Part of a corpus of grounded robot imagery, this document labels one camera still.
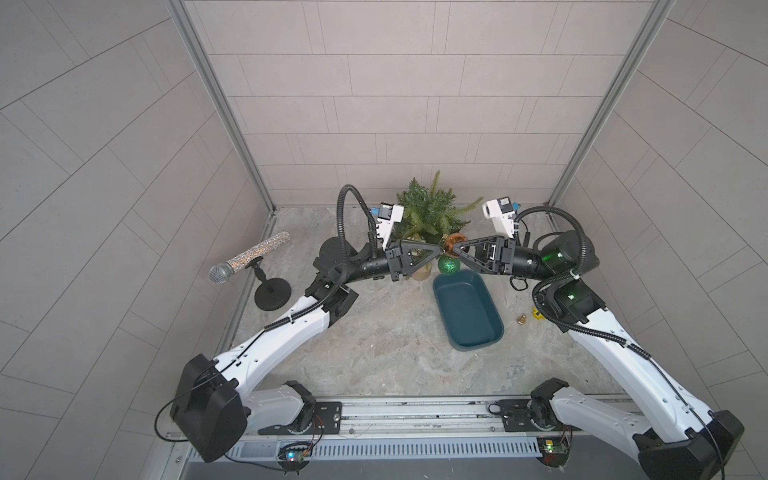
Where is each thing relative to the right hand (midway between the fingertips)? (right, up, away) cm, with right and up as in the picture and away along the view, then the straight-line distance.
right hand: (457, 262), depth 52 cm
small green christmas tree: (-3, +9, +21) cm, 23 cm away
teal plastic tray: (+11, -20, +35) cm, 41 cm away
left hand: (-3, 0, +3) cm, 4 cm away
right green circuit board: (+25, -45, +16) cm, 54 cm away
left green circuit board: (-33, -44, +11) cm, 56 cm away
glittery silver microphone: (-52, -4, +17) cm, 55 cm away
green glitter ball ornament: (+2, -3, +19) cm, 19 cm away
